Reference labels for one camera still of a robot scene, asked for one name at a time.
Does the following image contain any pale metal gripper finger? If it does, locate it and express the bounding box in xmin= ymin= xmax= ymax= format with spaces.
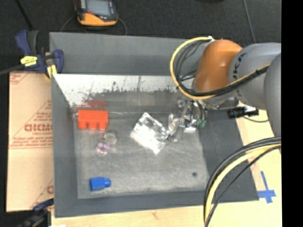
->
xmin=168 ymin=113 xmax=182 ymax=131
xmin=170 ymin=126 xmax=183 ymax=143

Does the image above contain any clear plastic packet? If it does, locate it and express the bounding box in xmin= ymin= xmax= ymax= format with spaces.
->
xmin=129 ymin=112 xmax=170 ymax=156

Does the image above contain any grey metal bin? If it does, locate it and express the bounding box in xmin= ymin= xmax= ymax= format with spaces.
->
xmin=49 ymin=32 xmax=259 ymax=218

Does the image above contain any purple and clear small toy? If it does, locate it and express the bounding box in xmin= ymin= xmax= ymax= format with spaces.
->
xmin=95 ymin=131 xmax=118 ymax=155

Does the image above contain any orange three-stud toy block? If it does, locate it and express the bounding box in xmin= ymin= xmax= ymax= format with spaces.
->
xmin=77 ymin=109 xmax=109 ymax=131

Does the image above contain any blue toy block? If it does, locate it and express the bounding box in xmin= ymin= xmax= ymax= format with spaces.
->
xmin=89 ymin=176 xmax=112 ymax=192

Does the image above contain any brown cardboard board, red print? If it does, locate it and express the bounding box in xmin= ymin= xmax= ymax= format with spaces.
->
xmin=5 ymin=70 xmax=55 ymax=213

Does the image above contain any black cylinder on white bracket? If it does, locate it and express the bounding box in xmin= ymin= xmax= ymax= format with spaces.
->
xmin=227 ymin=106 xmax=260 ymax=119

